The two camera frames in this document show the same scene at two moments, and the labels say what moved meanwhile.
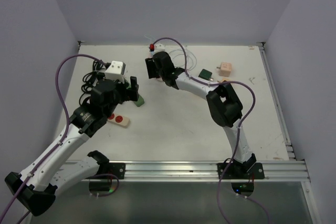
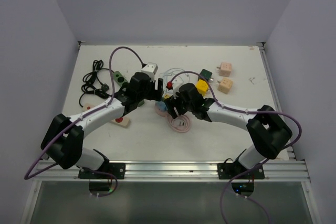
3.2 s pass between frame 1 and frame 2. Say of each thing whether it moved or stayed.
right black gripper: moved
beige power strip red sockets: stayed
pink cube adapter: stayed
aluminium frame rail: stayed
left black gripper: moved
